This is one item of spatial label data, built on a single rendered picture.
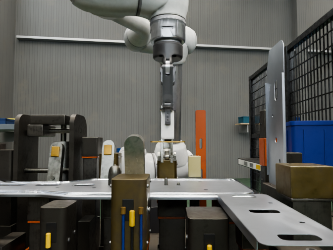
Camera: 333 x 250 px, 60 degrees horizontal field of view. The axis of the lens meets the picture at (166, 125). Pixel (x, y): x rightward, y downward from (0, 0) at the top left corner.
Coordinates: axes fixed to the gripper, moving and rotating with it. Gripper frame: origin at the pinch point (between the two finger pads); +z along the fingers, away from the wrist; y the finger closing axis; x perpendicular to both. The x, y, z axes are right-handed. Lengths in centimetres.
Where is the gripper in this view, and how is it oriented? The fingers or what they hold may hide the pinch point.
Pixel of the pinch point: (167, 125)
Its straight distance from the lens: 71.3
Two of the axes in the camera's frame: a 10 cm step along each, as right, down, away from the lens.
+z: 0.0, 10.0, -0.6
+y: -0.2, -0.6, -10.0
